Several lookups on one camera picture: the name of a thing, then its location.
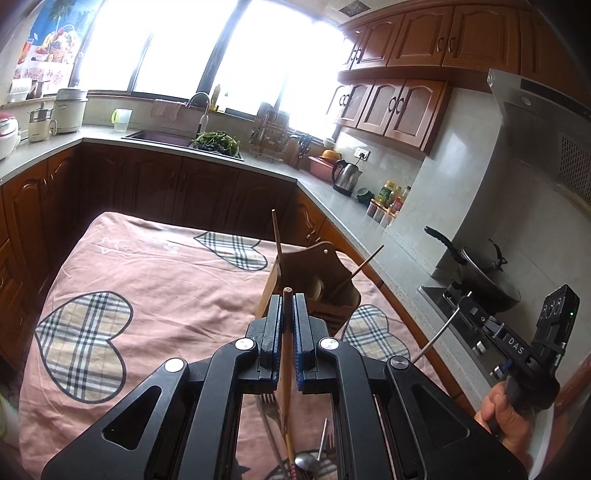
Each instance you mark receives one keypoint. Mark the dark wooden chopstick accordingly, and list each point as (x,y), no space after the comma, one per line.
(276,235)

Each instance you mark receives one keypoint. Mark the yellow-capped oil bottle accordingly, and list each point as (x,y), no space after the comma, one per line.
(387,194)

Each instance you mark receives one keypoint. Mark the green mug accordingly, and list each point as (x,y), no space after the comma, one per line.
(364,196)

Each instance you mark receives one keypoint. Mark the light wooden chopstick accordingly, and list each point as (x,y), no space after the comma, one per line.
(287,364)

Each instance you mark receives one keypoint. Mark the black wok with lid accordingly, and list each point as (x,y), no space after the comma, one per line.
(489,277)

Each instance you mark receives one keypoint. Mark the wall power outlet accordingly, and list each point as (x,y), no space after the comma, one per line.
(362,154)

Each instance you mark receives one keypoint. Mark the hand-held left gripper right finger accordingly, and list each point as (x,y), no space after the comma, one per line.
(300,341)

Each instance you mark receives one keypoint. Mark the pink towel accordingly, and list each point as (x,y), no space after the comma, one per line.
(167,110)

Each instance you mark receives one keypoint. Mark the chrome faucet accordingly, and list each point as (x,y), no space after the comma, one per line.
(203,121)

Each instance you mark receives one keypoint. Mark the gas stove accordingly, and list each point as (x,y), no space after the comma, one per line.
(438,300)

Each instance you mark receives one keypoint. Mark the knife block with scissors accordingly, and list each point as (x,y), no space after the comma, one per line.
(300,152)

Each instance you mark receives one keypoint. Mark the person's right hand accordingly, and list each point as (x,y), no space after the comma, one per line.
(501,422)

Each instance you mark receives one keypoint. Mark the wooden lower cabinets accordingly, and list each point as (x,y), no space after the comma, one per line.
(138,184)

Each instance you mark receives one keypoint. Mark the steel range hood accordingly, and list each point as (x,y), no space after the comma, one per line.
(535,138)

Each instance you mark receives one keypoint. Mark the metal dish rack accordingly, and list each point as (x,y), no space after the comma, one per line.
(268,134)

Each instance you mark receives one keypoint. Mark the white and red cooker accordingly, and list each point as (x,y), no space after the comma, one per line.
(8,136)

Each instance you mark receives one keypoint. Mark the wooden cabinets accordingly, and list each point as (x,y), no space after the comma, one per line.
(415,97)
(138,184)

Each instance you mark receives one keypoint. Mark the green leafy vegetables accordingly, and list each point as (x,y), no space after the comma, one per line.
(217,142)

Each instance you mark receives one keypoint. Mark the wooden utensil holder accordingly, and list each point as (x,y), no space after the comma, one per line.
(300,267)

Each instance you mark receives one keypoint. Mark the cream rice cooker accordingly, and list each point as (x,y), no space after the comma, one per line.
(70,113)

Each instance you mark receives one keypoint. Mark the pink plastic basin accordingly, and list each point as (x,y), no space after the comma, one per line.
(321,170)

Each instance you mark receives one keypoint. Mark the fruit wall poster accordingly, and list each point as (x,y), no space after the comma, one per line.
(55,41)

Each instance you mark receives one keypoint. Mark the metal spoon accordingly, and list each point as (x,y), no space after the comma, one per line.
(307,461)

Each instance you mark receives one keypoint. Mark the white blender jug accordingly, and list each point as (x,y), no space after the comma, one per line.
(40,122)

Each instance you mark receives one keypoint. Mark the metal fork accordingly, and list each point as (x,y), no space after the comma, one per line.
(267,404)

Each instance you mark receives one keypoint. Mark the kitchen sink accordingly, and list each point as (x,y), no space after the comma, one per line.
(157,137)

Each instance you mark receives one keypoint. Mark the yellow bottle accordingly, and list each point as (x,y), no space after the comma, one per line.
(215,99)

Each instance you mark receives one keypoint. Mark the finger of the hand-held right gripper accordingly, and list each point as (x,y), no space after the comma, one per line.
(472,308)

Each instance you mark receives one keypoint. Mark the metal chopstick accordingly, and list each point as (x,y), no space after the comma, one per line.
(436,337)

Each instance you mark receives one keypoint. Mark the metal cup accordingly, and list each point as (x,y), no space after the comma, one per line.
(39,88)

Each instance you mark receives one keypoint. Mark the wooden upper cabinets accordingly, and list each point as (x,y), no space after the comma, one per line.
(415,97)

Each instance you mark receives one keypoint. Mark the yellow bowl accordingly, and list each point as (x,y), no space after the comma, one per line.
(330,154)

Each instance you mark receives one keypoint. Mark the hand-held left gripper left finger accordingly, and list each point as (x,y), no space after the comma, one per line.
(273,339)

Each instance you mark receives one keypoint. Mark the red sauce bottle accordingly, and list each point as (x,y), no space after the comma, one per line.
(396,205)

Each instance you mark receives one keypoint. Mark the pink heart-print tablecloth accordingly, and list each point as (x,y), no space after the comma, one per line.
(152,286)

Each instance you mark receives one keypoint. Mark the kitchen window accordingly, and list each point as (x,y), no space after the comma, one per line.
(194,41)

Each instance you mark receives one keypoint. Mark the steel electric kettle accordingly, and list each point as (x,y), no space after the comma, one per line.
(346,179)

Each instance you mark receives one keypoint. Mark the spice jar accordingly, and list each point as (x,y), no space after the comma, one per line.
(389,219)
(373,210)
(382,215)

